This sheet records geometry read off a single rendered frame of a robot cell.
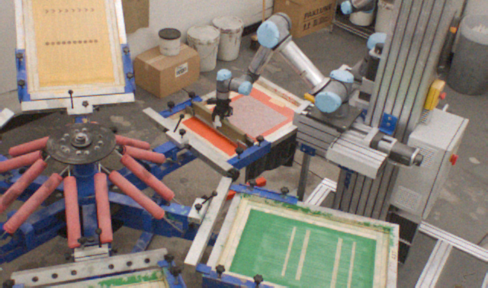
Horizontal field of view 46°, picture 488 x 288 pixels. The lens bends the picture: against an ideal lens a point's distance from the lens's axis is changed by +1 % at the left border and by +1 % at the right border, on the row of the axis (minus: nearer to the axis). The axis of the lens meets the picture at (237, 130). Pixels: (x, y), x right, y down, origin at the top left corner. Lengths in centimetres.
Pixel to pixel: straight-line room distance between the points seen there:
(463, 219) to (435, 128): 155
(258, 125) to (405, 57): 95
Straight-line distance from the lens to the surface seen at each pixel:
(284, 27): 276
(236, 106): 348
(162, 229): 275
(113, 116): 503
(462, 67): 592
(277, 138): 320
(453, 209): 461
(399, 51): 289
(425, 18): 278
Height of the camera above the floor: 290
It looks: 36 degrees down
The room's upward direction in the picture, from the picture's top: 5 degrees clockwise
